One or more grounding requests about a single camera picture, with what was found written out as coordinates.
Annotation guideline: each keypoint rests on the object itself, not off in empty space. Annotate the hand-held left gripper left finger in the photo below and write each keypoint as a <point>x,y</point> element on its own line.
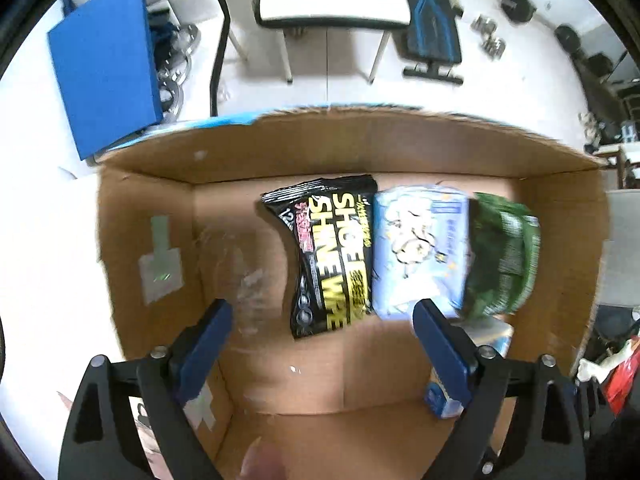
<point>202,345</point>

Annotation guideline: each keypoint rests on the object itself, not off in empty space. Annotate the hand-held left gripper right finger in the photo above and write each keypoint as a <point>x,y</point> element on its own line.
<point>440,350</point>

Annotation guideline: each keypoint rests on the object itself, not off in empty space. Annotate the blue white tissue packet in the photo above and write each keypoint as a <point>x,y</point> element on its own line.
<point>492,332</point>

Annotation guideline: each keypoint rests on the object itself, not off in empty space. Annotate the light blue tissue packet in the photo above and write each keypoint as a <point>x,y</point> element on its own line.
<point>415,250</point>

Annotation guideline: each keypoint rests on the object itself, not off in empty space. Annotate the green wipe packet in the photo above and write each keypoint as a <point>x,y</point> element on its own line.
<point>502,255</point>

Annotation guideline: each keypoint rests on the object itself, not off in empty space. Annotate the cardboard box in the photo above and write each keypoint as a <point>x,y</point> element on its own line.
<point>325,365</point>

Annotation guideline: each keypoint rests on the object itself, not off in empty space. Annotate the black yellow wipe packet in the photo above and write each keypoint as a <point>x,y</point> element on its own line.
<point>330,250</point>

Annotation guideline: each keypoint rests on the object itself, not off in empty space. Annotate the red bag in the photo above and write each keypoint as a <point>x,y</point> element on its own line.
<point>625,380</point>

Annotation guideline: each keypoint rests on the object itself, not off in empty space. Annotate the stack of chrome weight plates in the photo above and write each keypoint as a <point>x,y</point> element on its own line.
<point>176,67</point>

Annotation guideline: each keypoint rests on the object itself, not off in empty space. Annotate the blue foam board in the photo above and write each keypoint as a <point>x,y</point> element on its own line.
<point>105,75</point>

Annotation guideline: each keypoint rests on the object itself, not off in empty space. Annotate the chrome dumbbell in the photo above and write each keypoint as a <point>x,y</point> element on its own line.
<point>490,35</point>

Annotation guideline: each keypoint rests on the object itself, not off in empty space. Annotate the black blue weight bench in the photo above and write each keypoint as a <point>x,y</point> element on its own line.
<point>432,25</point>

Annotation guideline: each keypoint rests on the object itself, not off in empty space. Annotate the black weight plate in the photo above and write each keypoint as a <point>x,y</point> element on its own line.
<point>568,40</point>
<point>518,7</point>

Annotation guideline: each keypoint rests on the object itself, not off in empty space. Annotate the black metal tube frame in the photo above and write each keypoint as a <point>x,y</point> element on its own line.
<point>220,40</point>

